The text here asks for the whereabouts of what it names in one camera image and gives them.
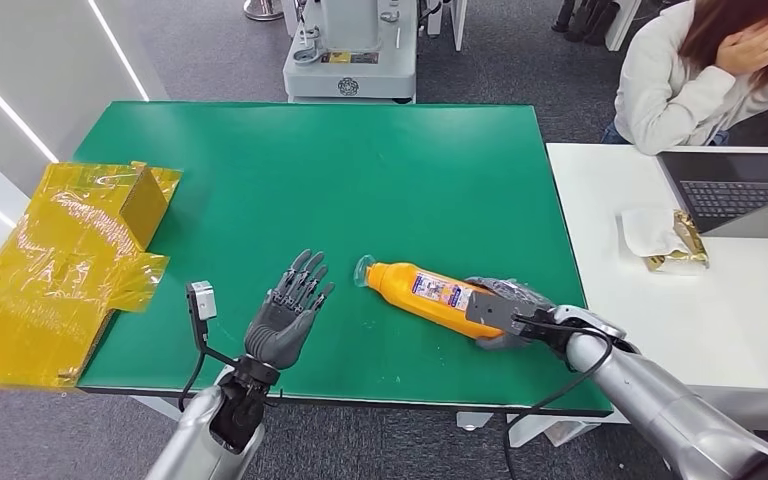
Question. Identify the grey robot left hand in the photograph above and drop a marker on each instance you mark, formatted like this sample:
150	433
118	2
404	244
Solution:
281	328

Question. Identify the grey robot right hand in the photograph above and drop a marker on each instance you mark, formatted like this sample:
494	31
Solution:
513	288

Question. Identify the orange detergent bottle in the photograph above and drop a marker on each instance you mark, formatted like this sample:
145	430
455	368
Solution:
424	298

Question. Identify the white table foot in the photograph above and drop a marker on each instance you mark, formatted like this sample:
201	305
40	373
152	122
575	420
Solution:
165	407
474	421

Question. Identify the white paper napkin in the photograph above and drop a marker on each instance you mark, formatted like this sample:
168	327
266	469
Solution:
646	232

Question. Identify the gold foil wrapper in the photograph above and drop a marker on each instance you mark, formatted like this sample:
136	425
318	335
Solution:
689	242

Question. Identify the yellow taped cardboard box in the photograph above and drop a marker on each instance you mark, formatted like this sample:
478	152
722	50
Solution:
46	278

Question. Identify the grey laptop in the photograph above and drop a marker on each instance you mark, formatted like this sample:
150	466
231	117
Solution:
735	189

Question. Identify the person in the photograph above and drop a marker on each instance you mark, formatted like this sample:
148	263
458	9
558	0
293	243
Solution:
669	86

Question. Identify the grey machine stand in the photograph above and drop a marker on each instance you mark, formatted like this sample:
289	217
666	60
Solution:
351	60

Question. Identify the black boots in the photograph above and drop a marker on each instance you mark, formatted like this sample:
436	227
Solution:
586	20

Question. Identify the chrome round base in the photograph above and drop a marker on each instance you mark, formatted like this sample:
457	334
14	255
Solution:
263	9

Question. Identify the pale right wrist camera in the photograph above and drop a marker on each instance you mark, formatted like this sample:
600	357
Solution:
493	311

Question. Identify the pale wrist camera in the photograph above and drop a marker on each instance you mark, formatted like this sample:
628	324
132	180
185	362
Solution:
204	300
493	311

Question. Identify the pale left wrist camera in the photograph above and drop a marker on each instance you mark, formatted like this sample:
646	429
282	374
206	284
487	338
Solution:
204	300

